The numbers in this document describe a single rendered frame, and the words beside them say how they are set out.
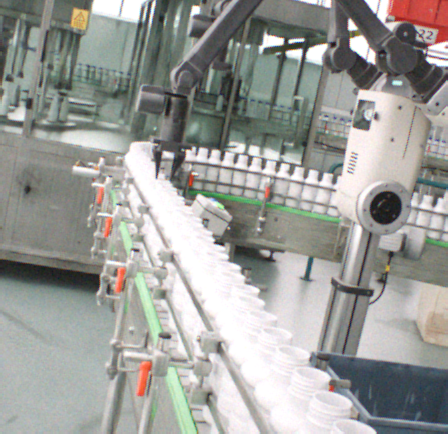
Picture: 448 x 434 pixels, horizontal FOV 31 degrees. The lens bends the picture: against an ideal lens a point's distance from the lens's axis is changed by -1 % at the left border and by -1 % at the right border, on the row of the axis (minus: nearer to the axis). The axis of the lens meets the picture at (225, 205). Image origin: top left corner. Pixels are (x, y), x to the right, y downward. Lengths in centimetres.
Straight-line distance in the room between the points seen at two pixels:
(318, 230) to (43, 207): 215
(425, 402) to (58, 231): 355
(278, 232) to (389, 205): 110
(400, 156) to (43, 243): 313
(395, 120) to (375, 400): 86
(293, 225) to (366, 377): 171
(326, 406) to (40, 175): 429
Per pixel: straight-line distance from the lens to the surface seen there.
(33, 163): 492
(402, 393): 171
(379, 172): 226
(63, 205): 496
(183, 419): 105
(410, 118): 226
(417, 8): 842
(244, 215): 330
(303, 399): 77
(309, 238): 332
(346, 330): 240
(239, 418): 90
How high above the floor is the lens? 141
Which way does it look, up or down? 8 degrees down
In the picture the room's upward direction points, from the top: 12 degrees clockwise
